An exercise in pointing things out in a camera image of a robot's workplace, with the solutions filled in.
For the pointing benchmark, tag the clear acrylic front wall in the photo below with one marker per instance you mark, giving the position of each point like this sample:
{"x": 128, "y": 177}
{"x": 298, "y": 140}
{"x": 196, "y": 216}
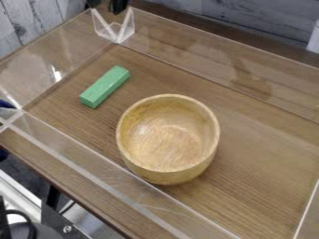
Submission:
{"x": 123, "y": 200}

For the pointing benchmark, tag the black metal mount plate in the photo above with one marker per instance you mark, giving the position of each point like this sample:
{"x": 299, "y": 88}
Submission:
{"x": 59, "y": 224}

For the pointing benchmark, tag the green rectangular block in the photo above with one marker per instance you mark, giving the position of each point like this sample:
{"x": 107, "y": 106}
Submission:
{"x": 95, "y": 94}

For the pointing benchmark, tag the brown wooden bowl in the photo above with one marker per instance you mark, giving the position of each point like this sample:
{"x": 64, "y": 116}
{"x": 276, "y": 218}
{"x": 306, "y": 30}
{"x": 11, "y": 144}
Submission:
{"x": 167, "y": 136}

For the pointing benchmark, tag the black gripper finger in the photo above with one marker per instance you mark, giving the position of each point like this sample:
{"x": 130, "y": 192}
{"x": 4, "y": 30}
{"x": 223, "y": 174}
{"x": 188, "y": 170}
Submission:
{"x": 118, "y": 6}
{"x": 93, "y": 3}

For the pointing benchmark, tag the clear acrylic corner bracket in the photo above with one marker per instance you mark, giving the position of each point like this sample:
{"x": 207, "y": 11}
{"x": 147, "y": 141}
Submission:
{"x": 116, "y": 32}

